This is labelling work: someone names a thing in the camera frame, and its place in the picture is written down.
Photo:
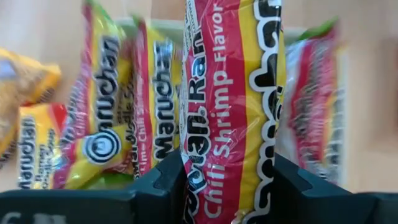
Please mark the white plastic bin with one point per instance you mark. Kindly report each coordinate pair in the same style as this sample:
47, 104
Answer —
169, 28

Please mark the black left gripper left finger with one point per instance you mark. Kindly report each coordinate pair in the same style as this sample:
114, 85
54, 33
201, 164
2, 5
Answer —
164, 199

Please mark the yellow creamy chicken ramen pack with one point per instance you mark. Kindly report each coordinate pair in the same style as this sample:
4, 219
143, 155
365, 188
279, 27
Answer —
37, 146
25, 81

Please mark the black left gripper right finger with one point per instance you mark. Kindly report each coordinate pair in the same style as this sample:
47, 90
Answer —
295, 202

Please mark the lime chili shrimp ramen pack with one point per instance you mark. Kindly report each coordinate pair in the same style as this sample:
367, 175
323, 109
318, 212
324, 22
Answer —
158, 93
230, 109
93, 93
311, 102

